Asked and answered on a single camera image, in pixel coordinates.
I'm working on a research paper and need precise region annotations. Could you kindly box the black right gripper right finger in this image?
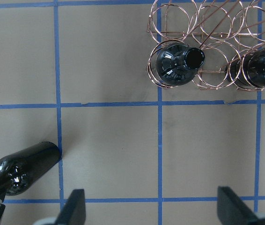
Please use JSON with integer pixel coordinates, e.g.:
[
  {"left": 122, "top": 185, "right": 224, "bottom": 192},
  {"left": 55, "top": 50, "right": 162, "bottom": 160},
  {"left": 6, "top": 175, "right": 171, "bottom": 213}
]
[{"left": 217, "top": 186, "right": 258, "bottom": 225}]

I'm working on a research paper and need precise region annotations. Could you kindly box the dark wine bottle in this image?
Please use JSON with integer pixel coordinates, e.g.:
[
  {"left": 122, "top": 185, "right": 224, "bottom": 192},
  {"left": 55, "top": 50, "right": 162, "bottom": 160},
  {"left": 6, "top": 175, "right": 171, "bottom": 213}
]
[
  {"left": 0, "top": 142, "right": 61, "bottom": 196},
  {"left": 155, "top": 43, "right": 205, "bottom": 86},
  {"left": 225, "top": 48, "right": 265, "bottom": 88}
]

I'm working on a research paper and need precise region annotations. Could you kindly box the copper wire bottle basket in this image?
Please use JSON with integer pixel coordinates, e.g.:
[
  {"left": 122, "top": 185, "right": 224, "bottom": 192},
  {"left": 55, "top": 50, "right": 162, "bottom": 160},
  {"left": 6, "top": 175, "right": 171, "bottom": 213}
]
[{"left": 147, "top": 0, "right": 265, "bottom": 91}]

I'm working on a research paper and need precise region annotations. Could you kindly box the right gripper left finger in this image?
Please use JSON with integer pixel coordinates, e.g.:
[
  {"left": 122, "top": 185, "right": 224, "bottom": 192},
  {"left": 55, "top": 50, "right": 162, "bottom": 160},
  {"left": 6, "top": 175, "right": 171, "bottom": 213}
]
[{"left": 55, "top": 189, "right": 86, "bottom": 225}]

